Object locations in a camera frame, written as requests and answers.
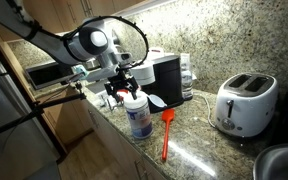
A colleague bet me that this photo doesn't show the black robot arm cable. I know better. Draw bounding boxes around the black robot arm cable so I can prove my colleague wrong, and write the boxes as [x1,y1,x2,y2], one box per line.
[5,0,150,68]

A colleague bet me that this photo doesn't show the red silicone spatula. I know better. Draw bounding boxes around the red silicone spatula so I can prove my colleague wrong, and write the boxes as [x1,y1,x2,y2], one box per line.
[161,108,176,162]

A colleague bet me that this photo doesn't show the teal sponge holder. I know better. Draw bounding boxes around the teal sponge holder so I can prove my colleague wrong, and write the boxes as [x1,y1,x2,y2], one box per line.
[72,64,87,80]

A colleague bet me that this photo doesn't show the white Lysol wipes canister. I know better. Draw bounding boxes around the white Lysol wipes canister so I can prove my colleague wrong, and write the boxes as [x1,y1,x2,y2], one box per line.
[123,90,168,140]

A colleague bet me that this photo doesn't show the short steel cabinet handle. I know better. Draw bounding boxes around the short steel cabinet handle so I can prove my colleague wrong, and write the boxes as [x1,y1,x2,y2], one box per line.
[134,159,143,180]
[140,162,149,180]

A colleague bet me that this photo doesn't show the steel frying pan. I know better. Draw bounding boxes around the steel frying pan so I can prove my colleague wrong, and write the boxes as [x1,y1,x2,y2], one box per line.
[253,143,288,180]

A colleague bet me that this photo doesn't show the long steel cabinet handle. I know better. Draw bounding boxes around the long steel cabinet handle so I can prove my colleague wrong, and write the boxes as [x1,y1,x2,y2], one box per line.
[87,109,99,130]

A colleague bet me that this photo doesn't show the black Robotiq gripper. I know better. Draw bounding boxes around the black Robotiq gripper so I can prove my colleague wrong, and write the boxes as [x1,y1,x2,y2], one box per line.
[103,70,141,103]

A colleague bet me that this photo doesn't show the black camera tripod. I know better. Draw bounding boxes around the black camera tripod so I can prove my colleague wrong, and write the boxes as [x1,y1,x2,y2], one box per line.
[0,79,88,148]

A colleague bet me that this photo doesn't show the wooden wall cabinets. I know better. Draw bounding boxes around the wooden wall cabinets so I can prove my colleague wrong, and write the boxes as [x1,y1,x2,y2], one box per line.
[0,0,158,43]

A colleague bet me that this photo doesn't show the pink-topped white appliance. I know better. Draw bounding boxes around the pink-topped white appliance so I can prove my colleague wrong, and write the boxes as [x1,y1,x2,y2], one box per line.
[147,47,165,61]

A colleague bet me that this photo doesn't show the wooden base cabinets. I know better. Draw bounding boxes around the wooden base cabinets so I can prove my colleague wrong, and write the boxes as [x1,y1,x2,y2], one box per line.
[37,88,167,180]

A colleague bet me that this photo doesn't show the black and white coffee machine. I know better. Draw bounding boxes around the black and white coffee machine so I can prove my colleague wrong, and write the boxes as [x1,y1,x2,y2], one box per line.
[130,54,185,114]

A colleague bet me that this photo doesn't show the white toaster cable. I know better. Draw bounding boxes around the white toaster cable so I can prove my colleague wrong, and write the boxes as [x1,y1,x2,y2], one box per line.
[193,92,218,129]

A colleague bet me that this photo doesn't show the clear plastic water bottle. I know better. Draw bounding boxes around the clear plastic water bottle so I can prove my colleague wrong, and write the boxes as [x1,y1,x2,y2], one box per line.
[179,52,195,102]

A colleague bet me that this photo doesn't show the white two-slot toaster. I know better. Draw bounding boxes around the white two-slot toaster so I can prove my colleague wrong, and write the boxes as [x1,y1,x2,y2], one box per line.
[214,72,280,138]

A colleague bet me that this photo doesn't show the stainless steel fridge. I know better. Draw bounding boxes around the stainless steel fridge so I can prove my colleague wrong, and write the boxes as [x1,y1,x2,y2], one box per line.
[0,33,63,180]

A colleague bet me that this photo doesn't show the white plastic bag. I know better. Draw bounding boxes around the white plastic bag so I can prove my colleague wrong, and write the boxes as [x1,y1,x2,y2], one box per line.
[95,93,113,109]

